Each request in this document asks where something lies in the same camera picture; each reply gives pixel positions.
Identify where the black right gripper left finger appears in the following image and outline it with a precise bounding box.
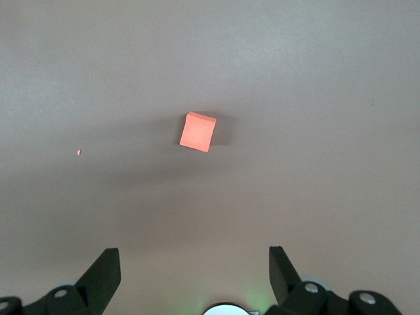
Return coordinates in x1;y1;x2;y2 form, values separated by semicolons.
24;248;121;315

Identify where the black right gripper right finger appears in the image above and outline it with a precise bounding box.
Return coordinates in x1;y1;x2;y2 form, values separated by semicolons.
265;245;352;315

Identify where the orange foam block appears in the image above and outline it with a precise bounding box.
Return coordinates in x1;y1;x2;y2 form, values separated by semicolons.
178;111;217;153

